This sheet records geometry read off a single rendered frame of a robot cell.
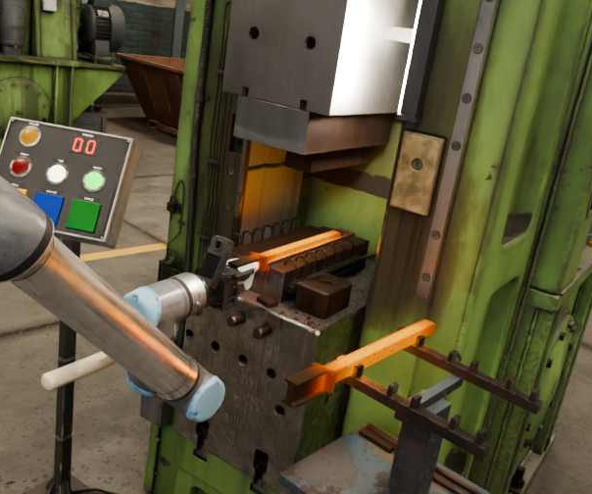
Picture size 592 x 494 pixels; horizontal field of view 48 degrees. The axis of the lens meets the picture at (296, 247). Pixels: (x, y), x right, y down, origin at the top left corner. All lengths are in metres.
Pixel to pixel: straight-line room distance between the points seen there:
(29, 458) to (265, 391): 1.18
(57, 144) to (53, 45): 4.45
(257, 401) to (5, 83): 4.82
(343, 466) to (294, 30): 0.91
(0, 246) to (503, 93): 0.99
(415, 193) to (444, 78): 0.25
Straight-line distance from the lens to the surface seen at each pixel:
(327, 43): 1.44
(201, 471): 1.87
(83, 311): 1.02
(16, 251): 0.92
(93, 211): 1.74
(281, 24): 1.51
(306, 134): 1.47
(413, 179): 1.48
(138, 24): 10.61
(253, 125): 1.55
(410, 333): 1.35
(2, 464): 2.56
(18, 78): 6.16
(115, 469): 2.50
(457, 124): 1.46
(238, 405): 1.68
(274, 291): 1.58
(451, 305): 1.53
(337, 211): 2.00
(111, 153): 1.78
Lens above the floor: 1.54
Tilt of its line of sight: 18 degrees down
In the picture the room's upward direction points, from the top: 9 degrees clockwise
